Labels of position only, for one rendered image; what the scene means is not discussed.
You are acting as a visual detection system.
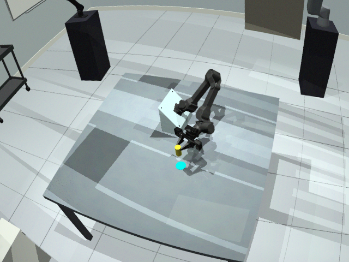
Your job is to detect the yellow cylinder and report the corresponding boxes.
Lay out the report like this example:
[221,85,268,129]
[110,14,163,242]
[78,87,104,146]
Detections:
[175,145,182,157]

